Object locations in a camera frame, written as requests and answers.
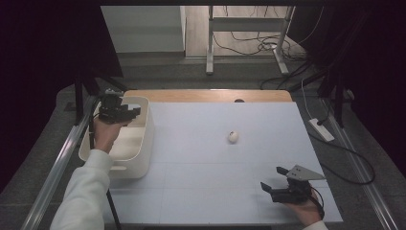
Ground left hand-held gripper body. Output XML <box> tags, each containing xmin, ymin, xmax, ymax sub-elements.
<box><xmin>97</xmin><ymin>89</ymin><xmax>131</xmax><ymax>126</ymax></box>

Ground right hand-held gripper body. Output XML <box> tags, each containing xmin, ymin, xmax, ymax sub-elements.
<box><xmin>270</xmin><ymin>164</ymin><xmax>327</xmax><ymax>205</ymax></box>

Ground white plastic basket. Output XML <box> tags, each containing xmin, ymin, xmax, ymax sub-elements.
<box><xmin>78</xmin><ymin>95</ymin><xmax>156</xmax><ymax>179</ymax></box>

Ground person's right hand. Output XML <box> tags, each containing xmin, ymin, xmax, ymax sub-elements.
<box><xmin>285</xmin><ymin>193</ymin><xmax>324</xmax><ymax>226</ymax></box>

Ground person's left hand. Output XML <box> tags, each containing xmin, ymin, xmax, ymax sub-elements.
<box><xmin>93</xmin><ymin>118</ymin><xmax>129</xmax><ymax>154</ymax></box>

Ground black tripod stand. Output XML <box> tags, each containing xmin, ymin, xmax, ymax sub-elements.
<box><xmin>72</xmin><ymin>71</ymin><xmax>129</xmax><ymax>127</ymax></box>
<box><xmin>295</xmin><ymin>68</ymin><xmax>356</xmax><ymax>129</ymax></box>

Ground white power strip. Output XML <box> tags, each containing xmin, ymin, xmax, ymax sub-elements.
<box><xmin>307</xmin><ymin>118</ymin><xmax>336</xmax><ymax>143</ymax></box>

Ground white gridded mat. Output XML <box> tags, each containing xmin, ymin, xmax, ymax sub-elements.
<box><xmin>101</xmin><ymin>101</ymin><xmax>344</xmax><ymax>224</ymax></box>

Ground wooden table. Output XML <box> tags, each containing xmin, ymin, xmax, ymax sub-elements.
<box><xmin>124</xmin><ymin>89</ymin><xmax>293</xmax><ymax>104</ymax></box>

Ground white cabinet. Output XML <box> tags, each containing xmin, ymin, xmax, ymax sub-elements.
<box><xmin>101</xmin><ymin>5</ymin><xmax>187</xmax><ymax>54</ymax></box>

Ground black curtain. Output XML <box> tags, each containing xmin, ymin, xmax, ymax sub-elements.
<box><xmin>0</xmin><ymin>0</ymin><xmax>124</xmax><ymax>195</ymax></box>
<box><xmin>286</xmin><ymin>0</ymin><xmax>406</xmax><ymax>180</ymax></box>

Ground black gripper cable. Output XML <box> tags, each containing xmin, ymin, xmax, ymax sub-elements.
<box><xmin>308</xmin><ymin>186</ymin><xmax>327</xmax><ymax>221</ymax></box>
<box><xmin>88</xmin><ymin>104</ymin><xmax>123</xmax><ymax>230</ymax></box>

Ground metal rail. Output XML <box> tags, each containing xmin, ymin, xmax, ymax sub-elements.
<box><xmin>19</xmin><ymin>95</ymin><xmax>98</xmax><ymax>230</ymax></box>
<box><xmin>320</xmin><ymin>98</ymin><xmax>400</xmax><ymax>230</ymax></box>

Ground white cable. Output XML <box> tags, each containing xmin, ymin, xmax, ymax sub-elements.
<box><xmin>301</xmin><ymin>78</ymin><xmax>314</xmax><ymax>121</ymax></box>

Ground black power cable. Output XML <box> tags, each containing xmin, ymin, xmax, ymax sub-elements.
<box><xmin>307</xmin><ymin>108</ymin><xmax>376</xmax><ymax>186</ymax></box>

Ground metal stand frame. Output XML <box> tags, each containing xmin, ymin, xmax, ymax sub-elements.
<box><xmin>205</xmin><ymin>5</ymin><xmax>297</xmax><ymax>77</ymax></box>

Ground tangle of floor cables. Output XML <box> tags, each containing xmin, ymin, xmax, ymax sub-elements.
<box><xmin>212</xmin><ymin>5</ymin><xmax>325</xmax><ymax>62</ymax></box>

